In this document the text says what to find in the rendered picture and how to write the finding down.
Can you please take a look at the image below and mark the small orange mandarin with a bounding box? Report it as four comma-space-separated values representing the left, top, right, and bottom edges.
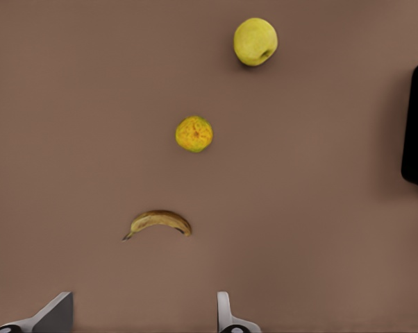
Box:
175, 115, 214, 154

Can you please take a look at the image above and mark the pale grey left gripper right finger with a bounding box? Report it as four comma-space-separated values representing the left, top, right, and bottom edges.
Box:
216, 291, 262, 333

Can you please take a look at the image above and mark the yellow-green apple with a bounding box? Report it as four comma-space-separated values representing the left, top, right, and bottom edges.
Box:
233, 17, 279, 67

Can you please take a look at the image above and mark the ripe brown-spotted banana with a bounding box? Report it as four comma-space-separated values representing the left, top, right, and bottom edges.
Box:
122, 210, 193, 241

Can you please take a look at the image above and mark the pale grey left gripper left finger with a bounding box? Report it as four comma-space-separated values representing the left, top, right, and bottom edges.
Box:
0, 291, 74, 333

